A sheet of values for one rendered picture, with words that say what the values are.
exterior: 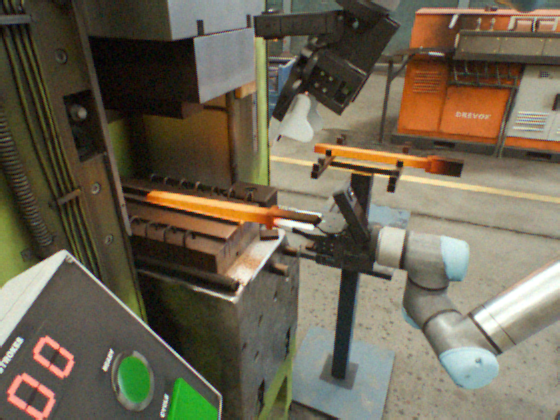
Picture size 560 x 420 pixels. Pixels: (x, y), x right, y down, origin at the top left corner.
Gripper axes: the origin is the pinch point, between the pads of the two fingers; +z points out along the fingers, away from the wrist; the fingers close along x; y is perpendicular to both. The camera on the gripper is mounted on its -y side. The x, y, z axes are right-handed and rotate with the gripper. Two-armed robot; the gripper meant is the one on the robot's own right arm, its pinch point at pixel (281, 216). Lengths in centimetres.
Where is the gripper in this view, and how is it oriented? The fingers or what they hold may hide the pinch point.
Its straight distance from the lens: 79.5
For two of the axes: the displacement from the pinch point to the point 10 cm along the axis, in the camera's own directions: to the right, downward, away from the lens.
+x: 3.8, -4.6, 8.0
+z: -9.3, -1.7, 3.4
